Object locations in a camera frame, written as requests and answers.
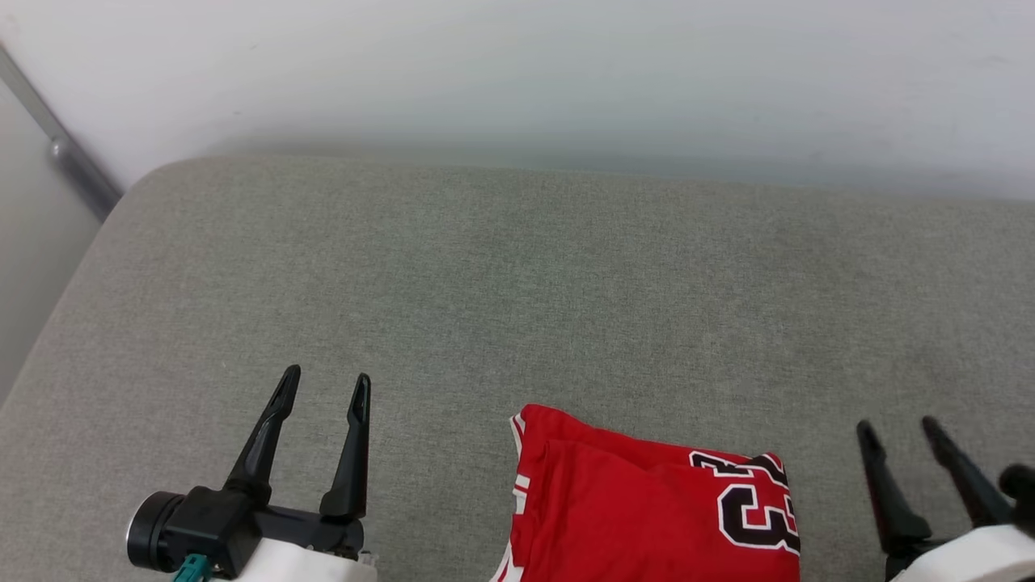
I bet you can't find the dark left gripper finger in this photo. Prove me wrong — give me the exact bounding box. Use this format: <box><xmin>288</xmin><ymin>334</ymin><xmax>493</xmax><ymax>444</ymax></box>
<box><xmin>224</xmin><ymin>364</ymin><xmax>302</xmax><ymax>507</ymax></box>
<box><xmin>320</xmin><ymin>372</ymin><xmax>373</xmax><ymax>521</ymax></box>

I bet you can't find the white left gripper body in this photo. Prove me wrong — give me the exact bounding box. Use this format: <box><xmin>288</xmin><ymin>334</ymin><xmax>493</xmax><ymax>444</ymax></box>
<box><xmin>230</xmin><ymin>507</ymin><xmax>379</xmax><ymax>582</ymax></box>

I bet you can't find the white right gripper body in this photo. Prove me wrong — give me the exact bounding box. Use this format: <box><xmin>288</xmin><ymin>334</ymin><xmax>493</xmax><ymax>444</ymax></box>
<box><xmin>887</xmin><ymin>523</ymin><xmax>1035</xmax><ymax>582</ymax></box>

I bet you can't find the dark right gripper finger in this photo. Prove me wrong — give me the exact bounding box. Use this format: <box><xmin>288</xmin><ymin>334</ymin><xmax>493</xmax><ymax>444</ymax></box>
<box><xmin>856</xmin><ymin>420</ymin><xmax>933</xmax><ymax>555</ymax></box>
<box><xmin>923</xmin><ymin>415</ymin><xmax>1014</xmax><ymax>529</ymax></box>

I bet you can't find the red basketball jersey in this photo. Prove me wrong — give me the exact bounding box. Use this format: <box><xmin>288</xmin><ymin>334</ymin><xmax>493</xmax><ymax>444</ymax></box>
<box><xmin>489</xmin><ymin>403</ymin><xmax>802</xmax><ymax>582</ymax></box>

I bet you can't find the grey fabric sofa cushion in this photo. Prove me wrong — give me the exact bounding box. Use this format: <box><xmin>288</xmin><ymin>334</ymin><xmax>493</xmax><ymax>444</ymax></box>
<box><xmin>0</xmin><ymin>154</ymin><xmax>1035</xmax><ymax>582</ymax></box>

